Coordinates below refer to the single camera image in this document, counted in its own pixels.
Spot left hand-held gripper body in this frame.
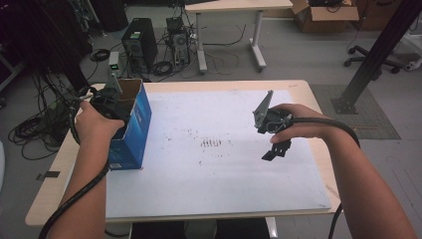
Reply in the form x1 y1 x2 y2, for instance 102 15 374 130
78 74 132 122

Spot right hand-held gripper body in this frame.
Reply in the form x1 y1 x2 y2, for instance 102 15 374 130
252 90 295 135

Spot blue cardboard box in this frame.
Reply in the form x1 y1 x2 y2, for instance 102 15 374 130
106 77 153 171

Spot person's left hand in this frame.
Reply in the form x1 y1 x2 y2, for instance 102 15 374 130
74 99 125 145

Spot person's right hand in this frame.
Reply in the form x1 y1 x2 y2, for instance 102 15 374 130
270 103 333 144

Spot small grey power supply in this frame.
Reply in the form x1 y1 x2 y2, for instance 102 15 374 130
107 51 121 77

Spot light wooden table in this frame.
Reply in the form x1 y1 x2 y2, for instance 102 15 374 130
25 79 343 227

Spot large black computer tower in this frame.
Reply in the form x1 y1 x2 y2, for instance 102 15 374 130
120 17 159 74

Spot white table sheet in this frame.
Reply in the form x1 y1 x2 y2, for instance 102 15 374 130
105 89 333 222

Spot white table leg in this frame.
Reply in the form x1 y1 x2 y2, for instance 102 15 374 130
263 216 279 239

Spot black tape piece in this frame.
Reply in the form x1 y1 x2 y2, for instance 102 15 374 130
36 170 62 182

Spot small open computer tower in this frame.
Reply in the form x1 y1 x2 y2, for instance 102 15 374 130
169 28 192 68

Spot grey floor mat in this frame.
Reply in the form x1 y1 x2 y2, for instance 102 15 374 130
310 84 402 140

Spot brown cardboard box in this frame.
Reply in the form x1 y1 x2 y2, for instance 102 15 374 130
291 0 360 34

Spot black office chair base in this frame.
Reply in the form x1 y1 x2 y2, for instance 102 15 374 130
342 44 404 75

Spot white-legged wooden desk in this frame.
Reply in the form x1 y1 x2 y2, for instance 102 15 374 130
184 0 295 75

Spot person's black pants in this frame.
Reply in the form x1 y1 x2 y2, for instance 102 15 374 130
130 218 269 239

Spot black cable coil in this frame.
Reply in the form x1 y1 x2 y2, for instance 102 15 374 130
89 48 111 63

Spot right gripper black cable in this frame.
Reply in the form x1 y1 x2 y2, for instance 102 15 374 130
291 116 361 239

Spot bundle of black floor cables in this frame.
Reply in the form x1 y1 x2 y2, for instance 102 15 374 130
7 71 81 161

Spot long black floor cable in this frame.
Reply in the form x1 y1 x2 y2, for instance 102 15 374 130
202 23 249 48

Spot black metal post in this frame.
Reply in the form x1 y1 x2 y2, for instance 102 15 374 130
330 0 422 116

